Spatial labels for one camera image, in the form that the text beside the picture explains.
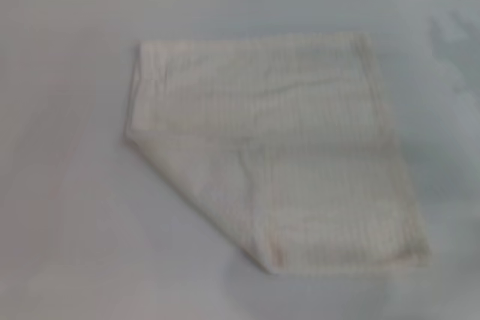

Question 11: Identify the cream white towel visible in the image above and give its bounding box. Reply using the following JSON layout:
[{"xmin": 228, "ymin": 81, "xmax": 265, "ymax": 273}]
[{"xmin": 121, "ymin": 31, "xmax": 431, "ymax": 275}]

